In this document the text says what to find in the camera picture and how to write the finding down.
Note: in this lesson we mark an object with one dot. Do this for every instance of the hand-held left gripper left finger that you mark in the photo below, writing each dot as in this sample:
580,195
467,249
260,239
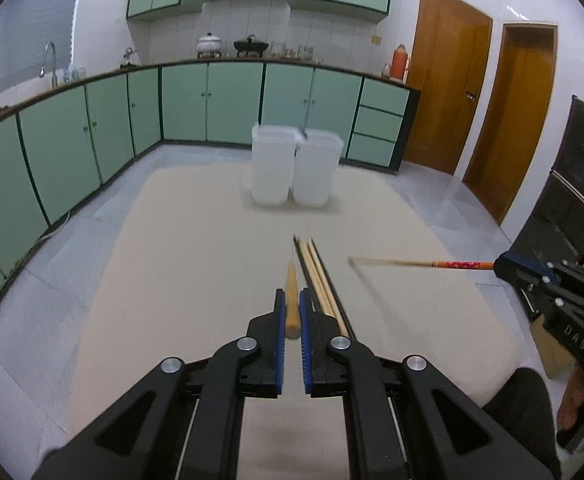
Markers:
280,340

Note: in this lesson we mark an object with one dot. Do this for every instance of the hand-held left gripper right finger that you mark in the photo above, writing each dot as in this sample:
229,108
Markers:
306,340

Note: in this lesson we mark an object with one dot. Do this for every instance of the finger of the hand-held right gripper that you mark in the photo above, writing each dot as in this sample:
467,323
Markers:
532,269
527,287

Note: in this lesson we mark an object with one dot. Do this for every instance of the tapered wooden stick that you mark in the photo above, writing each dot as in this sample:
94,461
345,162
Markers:
292,305

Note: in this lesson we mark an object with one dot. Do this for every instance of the black chopstick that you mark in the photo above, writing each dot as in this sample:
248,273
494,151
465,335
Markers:
302,260
339,305

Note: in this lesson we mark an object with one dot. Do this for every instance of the light wooden chopstick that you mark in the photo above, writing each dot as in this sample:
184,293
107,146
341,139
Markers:
328,290
314,280

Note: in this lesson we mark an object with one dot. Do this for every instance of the red patterned chopstick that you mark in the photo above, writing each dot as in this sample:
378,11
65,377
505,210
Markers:
462,264

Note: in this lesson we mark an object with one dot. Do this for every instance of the white plastic container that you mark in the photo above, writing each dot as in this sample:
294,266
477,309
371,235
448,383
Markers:
317,170
272,165

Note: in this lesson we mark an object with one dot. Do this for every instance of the cardboard box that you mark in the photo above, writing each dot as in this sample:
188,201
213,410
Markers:
552,347

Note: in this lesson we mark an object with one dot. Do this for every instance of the black cabinet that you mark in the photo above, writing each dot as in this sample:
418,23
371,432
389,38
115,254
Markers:
562,190

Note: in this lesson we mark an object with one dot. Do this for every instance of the person's black trouser leg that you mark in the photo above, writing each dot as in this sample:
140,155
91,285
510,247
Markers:
522,420

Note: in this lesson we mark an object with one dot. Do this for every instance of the wooden door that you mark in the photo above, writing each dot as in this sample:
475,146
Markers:
447,85
512,125

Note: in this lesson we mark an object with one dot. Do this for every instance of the orange thermos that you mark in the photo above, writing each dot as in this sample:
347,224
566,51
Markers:
398,62

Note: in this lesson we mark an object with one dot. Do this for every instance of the black pot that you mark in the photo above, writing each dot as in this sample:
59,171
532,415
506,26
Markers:
251,45

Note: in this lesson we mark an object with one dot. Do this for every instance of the green base cabinets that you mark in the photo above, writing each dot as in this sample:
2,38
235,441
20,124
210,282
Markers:
46,150

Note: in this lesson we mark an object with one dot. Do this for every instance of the white pot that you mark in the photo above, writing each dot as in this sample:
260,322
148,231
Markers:
209,42

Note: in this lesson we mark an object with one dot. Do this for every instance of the glass kettle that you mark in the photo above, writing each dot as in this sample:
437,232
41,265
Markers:
129,57

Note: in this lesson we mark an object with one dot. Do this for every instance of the clear bottle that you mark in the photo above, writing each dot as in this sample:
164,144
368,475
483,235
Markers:
77,72
67,74

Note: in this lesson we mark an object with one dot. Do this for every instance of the steel faucet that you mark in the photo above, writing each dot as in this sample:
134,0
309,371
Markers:
51,67

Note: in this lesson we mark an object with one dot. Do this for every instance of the window blinds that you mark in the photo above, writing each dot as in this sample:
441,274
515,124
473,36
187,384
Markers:
21,35

